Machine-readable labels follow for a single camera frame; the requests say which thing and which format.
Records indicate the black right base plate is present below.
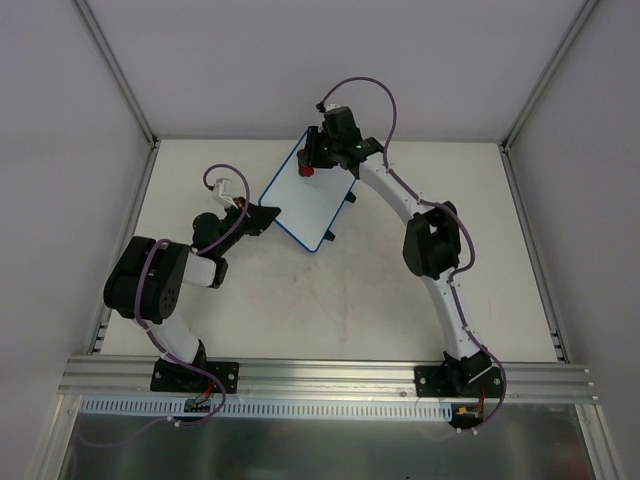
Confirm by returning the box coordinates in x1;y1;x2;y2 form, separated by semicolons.
414;364;504;399

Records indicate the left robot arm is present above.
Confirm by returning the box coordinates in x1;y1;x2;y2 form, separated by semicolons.
103;197;281;390

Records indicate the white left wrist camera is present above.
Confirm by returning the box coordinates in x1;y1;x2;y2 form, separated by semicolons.
209;177;237;208

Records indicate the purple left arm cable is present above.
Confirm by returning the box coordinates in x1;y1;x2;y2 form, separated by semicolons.
134;163;251;369

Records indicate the red bone-shaped eraser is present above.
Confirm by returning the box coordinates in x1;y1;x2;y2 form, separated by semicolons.
297;149;314;178

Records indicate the blue framed whiteboard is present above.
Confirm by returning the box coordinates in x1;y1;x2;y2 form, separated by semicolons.
258;132;356;253

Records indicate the aluminium mounting rail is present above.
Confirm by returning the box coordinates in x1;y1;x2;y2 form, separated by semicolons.
58;355;600;404

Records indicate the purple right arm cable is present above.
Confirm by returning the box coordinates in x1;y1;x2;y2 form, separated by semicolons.
317;76;507;361

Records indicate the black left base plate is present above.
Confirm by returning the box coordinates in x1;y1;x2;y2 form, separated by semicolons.
150;359;239;394

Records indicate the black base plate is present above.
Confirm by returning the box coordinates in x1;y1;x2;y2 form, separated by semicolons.
150;359;239;394
414;364;504;399

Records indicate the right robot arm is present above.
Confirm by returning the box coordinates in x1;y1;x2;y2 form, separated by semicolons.
297;103;492;396

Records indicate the white slotted cable duct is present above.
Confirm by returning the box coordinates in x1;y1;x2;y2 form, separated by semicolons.
79;396;453;423

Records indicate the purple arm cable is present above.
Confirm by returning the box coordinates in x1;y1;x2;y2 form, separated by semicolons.
134;163;251;369
317;76;507;361

